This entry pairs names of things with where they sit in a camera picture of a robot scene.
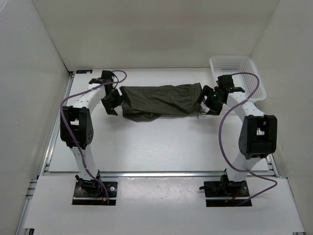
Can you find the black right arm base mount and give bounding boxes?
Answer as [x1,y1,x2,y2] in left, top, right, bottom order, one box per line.
[199,175,252,208]

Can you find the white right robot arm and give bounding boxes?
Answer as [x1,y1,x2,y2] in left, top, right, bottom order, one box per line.
[196,74,278,196]

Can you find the white plastic mesh basket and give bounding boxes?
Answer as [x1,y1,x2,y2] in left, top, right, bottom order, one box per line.
[209,55,267,103]

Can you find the aluminium frame rail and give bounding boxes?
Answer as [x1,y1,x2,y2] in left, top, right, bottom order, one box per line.
[18,70,279,231]

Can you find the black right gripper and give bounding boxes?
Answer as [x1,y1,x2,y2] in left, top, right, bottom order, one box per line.
[194,85,224,116]

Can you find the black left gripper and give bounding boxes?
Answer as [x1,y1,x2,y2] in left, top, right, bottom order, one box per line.
[101,86,131,116]

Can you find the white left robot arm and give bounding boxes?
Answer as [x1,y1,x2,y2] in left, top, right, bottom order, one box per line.
[60,70,131,197]

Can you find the small blue corner label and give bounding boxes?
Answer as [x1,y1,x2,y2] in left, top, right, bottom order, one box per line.
[76,70,93,74]

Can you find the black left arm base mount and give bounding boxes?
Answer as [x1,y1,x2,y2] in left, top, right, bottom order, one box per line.
[72,175,118,206]

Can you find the olive green shorts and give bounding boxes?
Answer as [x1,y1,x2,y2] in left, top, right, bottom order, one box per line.
[122,83,202,122]

